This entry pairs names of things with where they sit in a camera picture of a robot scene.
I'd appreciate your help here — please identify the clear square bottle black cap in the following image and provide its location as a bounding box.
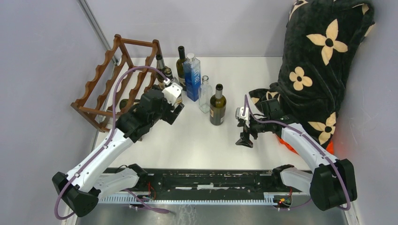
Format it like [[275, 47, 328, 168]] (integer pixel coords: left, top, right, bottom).
[[164, 67, 183, 104]]

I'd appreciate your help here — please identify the clear round glass bottle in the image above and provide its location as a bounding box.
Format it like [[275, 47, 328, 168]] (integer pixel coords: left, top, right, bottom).
[[199, 75, 213, 113]]

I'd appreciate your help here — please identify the green wine bottle brown label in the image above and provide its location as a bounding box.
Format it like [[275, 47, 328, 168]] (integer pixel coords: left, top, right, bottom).
[[119, 98, 140, 110]]

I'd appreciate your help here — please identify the blue square glass bottle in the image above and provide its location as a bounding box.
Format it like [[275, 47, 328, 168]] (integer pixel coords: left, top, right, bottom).
[[183, 53, 201, 102]]

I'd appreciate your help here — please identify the brown wooden wine rack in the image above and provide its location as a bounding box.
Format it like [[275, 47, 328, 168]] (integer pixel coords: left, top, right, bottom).
[[71, 34, 162, 133]]

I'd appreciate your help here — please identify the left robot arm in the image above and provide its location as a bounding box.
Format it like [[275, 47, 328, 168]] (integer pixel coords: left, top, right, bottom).
[[52, 84, 184, 220]]

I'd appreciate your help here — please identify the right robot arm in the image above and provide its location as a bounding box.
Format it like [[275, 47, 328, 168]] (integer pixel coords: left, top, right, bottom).
[[235, 99, 357, 211]]

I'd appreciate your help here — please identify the orange cloth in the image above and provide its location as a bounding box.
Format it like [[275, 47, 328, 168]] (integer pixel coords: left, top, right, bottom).
[[277, 136, 334, 155]]

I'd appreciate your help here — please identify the black floral blanket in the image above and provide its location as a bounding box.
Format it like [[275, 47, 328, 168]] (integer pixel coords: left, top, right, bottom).
[[249, 0, 375, 148]]

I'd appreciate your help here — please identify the aluminium corner profile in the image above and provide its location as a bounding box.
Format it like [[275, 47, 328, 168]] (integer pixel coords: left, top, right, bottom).
[[77, 0, 112, 50]]

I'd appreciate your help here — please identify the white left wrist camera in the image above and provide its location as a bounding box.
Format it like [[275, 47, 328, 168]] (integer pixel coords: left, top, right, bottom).
[[162, 78, 182, 106]]

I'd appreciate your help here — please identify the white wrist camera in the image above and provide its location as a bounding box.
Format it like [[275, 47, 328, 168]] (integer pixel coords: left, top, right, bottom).
[[162, 78, 182, 106], [235, 106, 250, 128]]

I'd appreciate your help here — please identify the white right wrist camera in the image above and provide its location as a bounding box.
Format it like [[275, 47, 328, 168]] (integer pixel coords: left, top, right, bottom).
[[235, 106, 250, 128]]

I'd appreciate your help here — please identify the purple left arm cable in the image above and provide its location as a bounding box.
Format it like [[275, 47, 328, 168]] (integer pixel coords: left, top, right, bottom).
[[54, 65, 170, 220]]

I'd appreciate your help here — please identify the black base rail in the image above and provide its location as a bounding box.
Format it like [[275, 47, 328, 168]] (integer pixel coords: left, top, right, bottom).
[[100, 168, 310, 209]]

